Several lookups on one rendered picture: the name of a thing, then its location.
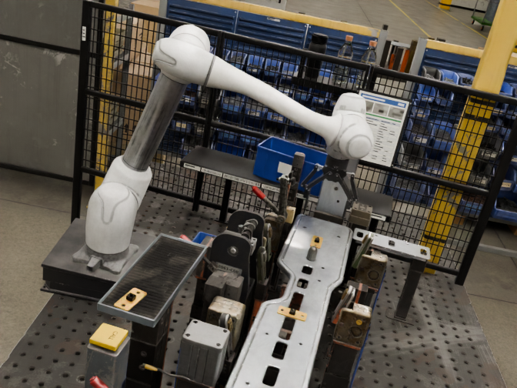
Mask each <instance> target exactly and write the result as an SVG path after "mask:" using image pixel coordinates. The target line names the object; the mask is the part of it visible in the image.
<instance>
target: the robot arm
mask: <svg viewBox="0 0 517 388"><path fill-rule="evenodd" d="M209 51H210V42H209V39H208V36H207V35H206V33H205V32H204V31H203V30H202V29H200V28H198V27H196V26H194V25H182V26H180V27H178V28H177V29H176V30H175V31H174V32H173V33H172V34H171V35H170V37H169V38H161V39H159V40H158V41H157V42H156V43H155V47H154V50H153V53H152V60H153V61H154V63H155V64H156V65H157V66H158V67H159V68H160V69H161V72H160V75H159V77H158V79H157V82H156V83H155V86H154V89H153V90H152V93H151V95H150V97H149V99H148V101H147V104H146V106H145V108H144V111H143V113H142V115H141V118H140V119H139V121H138V125H137V126H136V128H135V131H134V133H133V135H132V137H131V140H130V142H129V144H128V147H127V149H126V150H125V154H124V155H122V156H119V157H117V158H115V159H114V161H113V162H112V164H111V166H110V168H109V170H108V172H107V174H106V176H105V178H104V180H103V182H102V184H101V185H100V186H99V187H98V188H97V189H96V190H95V191H94V192H93V193H92V196H91V198H90V200H89V202H88V210H87V216H86V224H85V245H84V246H83V247H82V248H81V249H80V250H79V251H78V252H76V253H75V254H73V256H72V260H73V261H75V262H80V263H86V264H88V265H87V269H86V270H87V271H88V272H90V273H92V272H94V271H95V270H97V269H98V268H100V269H104V270H107V271H109V272H110V273H113V274H115V275H119V274H121V272H122V268H123V267H124V266H125V264H126V263H127V262H128V261H129V260H130V259H131V257H132V256H133V255H134V254H135V253H137V252H138V246H137V245H134V244H129V243H130V239H131V236H132V229H133V226H134V223H135V217H136V213H137V211H138V208H139V206H140V205H141V203H142V200H143V197H144V196H145V193H146V190H147V188H148V185H149V183H150V181H151V178H152V171H151V169H150V167H149V165H150V163H151V161H152V159H153V157H154V155H155V152H156V150H157V148H158V146H159V144H160V142H161V140H162V138H163V135H164V134H165V131H166V129H167V128H168V125H169V123H170V121H171V119H172V116H173V115H174V113H175V110H176V109H177V106H178V104H179V102H180V100H181V98H182V96H183V94H184V91H185V89H186V87H187V85H188V84H190V83H194V84H198V85H203V86H206V87H211V88H216V89H224V90H228V91H232V92H237V93H240V94H243V95H246V96H248V97H250V98H252V99H254V100H256V101H258V102H260V103H262V104H263V105H265V106H267V107H269V108H270V109H272V110H274V111H276V112H277V113H279V114H281V115H283V116H284V117H286V118H288V119H291V120H292V121H293V122H296V123H297V124H299V125H301V126H303V127H305V128H307V129H308V130H310V131H312V132H314V133H316V134H318V135H320V136H321V137H322V138H324V140H325V142H326V145H327V148H326V152H327V153H328V154H327V157H326V161H325V165H324V166H321V165H319V163H316V164H315V168H314V169H313V170H312V171H311V172H310V173H309V174H308V176H307V177H306V178H305V179H304V180H303V181H302V183H301V185H300V186H301V187H303V188H304V189H305V191H304V195H303V198H306V200H305V205H304V209H306V207H307V205H308V201H309V195H310V192H311V188H312V187H313V186H314V185H316V184H318V183H319V182H321V181H322V180H324V179H327V180H328V181H333V182H339V184H340V186H341V187H342V188H343V190H344V192H345V194H346V196H347V201H346V204H345V209H344V212H343V215H342V219H344V218H345V212H346V210H347V209H350V208H351V205H352V202H353V201H356V202H357V201H358V200H359V195H358V192H357V188H356V184H355V173H354V172H352V173H350V172H347V171H346V169H347V167H348V164H349V159H362V158H364V157H366V156H367V155H368V154H369V152H370V150H371V148H372V146H373V142H374V139H373V134H372V130H371V129H370V127H369V125H368V123H367V122H366V116H365V114H366V104H365V98H363V97H361V96H360V95H357V94H355V93H344V94H342V95H341V96H340V97H339V99H338V101H337V103H336V104H335V108H334V110H333V113H332V116H325V115H320V114H318V113H316V112H313V111H312V110H310V109H307V108H306V107H304V106H303V105H300V104H299V103H297V102H296V101H294V100H292V99H290V98H289V97H288V96H286V95H284V94H282V93H281V92H279V91H278V90H276V89H274V88H273V87H271V86H270V85H267V84H265V83H264V82H262V81H260V80H258V79H256V78H254V77H252V76H250V75H249V74H247V73H245V72H243V71H241V70H239V69H237V68H236V67H234V66H232V65H230V64H228V63H227V62H225V61H223V60H222V59H220V58H219V57H217V56H215V55H213V54H211V53H209ZM320 169H322V171H323V174H322V175H321V176H319V177H318V178H317V179H315V180H313V181H312V182H310V183H309V184H308V185H307V184H306V183H307V182H308V181H309V180H310V179H311V178H312V177H313V176H314V174H315V173H316V172H317V171H319V170H320ZM346 176H348V178H349V179H350V183H351V187H352V192H353V196H352V194H351V193H350V191H349V188H348V186H347V185H346V183H345V180H344V178H345V177H346Z"/></svg>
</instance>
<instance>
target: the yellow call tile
mask: <svg viewBox="0 0 517 388"><path fill-rule="evenodd" d="M127 335H128V330H125V329H121V328H118V327H115V326H111V325H108V324H106V323H103V324H102V325H101V326H100V327H99V328H98V329H97V331H96V332H95V333H94V334H93V335H92V337H91V338H90V340H89V342H90V343H92V344H95V345H97V346H101V347H104V348H106V349H109V350H113V351H116V350H117V349H118V347H119V346H120V345H121V343H122V342H123V340H124V339H125V338H126V336H127Z"/></svg>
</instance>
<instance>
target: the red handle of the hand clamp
mask: <svg viewBox="0 0 517 388"><path fill-rule="evenodd" d="M252 191H253V192H254V193H255V194H256V195H257V196H258V197H259V198H260V199H261V200H263V201H264V202H265V203H266V204H267V205H268V206H269V207H270V208H271V209H272V210H273V211H274V212H275V213H276V214H277V215H278V216H279V210H278V209H277V208H276V207H275V205H274V204H273V203H272V202H271V201H270V200H269V199H268V198H267V197H266V196H265V194H264V193H263V192H262V191H261V190H260V189H259V188H258V187H257V186H253V187H252Z"/></svg>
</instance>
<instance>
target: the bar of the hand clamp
mask: <svg viewBox="0 0 517 388"><path fill-rule="evenodd" d="M276 181H279V182H280V191H279V216H285V220H286V210H287V195H288V183H291V184H292V185H295V177H292V179H289V175H285V174H282V176H281V177H279V178H276Z"/></svg>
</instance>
